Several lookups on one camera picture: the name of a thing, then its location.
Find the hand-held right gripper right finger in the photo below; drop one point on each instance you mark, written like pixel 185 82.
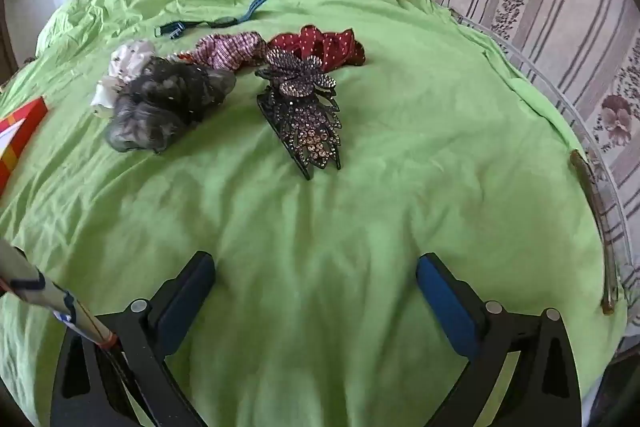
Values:
pixel 445 307

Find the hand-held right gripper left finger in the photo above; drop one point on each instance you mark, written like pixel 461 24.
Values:
pixel 186 302

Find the grey sheer scrunchie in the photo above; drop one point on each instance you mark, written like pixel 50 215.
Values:
pixel 160 102

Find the red cardboard tray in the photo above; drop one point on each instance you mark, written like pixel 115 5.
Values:
pixel 20 132

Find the white printed scrunchie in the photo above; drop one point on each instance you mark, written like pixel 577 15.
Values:
pixel 127 59

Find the butterfly rhinestone hair clip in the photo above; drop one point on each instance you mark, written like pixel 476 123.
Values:
pixel 295 74

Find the pink checked scrunchie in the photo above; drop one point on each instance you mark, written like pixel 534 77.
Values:
pixel 225 49

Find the red dotted scrunchie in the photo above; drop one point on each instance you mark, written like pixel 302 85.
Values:
pixel 340 44

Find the beige stick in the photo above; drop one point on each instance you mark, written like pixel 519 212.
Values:
pixel 30 277

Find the green bed sheet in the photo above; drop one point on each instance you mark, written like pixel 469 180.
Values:
pixel 320 207

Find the round glass table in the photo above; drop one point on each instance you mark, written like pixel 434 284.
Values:
pixel 610 207

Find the striped floral sofa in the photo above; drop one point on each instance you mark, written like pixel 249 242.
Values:
pixel 565 7

